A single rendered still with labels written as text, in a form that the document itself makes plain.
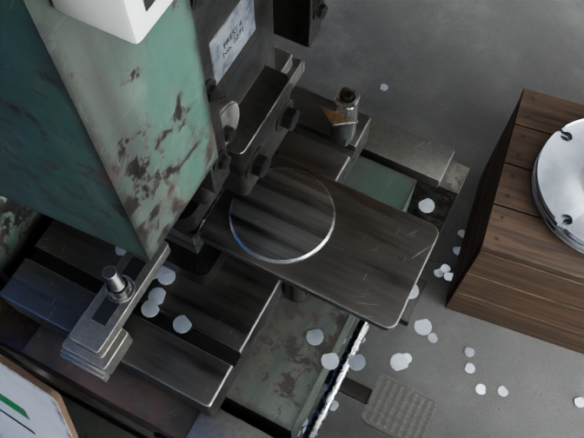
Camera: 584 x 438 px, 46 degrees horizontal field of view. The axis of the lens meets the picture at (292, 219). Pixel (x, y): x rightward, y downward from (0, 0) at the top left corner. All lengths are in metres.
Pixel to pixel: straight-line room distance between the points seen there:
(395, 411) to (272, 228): 0.67
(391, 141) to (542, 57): 1.08
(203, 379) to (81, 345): 0.14
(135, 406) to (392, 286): 0.36
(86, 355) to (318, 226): 0.30
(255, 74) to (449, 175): 0.46
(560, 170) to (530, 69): 0.68
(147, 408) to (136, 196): 0.52
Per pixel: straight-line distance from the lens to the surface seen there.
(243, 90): 0.65
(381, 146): 1.02
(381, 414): 1.37
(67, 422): 1.07
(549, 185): 1.36
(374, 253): 0.79
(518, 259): 1.32
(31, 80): 0.34
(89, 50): 0.33
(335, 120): 0.86
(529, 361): 1.64
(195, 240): 0.81
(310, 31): 0.65
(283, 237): 0.79
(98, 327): 0.81
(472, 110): 1.89
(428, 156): 1.02
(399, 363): 0.89
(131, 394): 0.92
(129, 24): 0.27
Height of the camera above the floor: 1.50
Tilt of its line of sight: 64 degrees down
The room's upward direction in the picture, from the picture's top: straight up
